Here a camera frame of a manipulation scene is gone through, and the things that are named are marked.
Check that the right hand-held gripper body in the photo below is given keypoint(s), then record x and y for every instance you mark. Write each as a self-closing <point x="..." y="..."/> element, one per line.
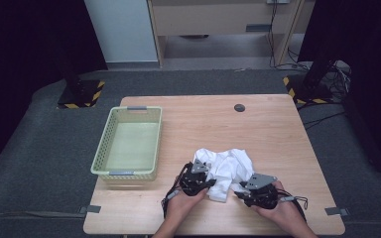
<point x="261" y="196"/>

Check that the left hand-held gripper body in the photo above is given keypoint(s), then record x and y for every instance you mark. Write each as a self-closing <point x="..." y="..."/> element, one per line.
<point x="195" y="180"/>

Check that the white printed t-shirt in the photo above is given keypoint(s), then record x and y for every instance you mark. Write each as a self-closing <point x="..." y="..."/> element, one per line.
<point x="228" y="168"/>

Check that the pale green plastic basket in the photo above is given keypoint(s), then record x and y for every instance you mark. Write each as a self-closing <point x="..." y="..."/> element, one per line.
<point x="129" y="145"/>

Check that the person's right hand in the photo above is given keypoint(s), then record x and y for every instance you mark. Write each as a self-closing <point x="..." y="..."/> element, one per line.
<point x="286" y="213"/>

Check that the person's left hand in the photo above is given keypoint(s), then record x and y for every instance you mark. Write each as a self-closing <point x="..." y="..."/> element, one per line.
<point x="180" y="206"/>

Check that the grey tape strip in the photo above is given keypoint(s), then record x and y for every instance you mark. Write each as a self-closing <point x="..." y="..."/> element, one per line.
<point x="336" y="211"/>
<point x="91" y="209"/>

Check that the dark round table grommet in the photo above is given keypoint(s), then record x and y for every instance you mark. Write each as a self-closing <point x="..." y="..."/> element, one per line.
<point x="239" y="107"/>

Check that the black stand with striped base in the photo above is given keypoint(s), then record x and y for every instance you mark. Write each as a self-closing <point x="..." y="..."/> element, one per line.
<point x="311" y="89"/>
<point x="79" y="94"/>

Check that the white cabinet panel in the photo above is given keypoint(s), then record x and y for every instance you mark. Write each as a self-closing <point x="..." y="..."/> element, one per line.
<point x="122" y="29"/>

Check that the black curtain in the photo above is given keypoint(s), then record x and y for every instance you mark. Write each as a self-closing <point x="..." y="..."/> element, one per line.
<point x="20" y="49"/>
<point x="370" y="49"/>

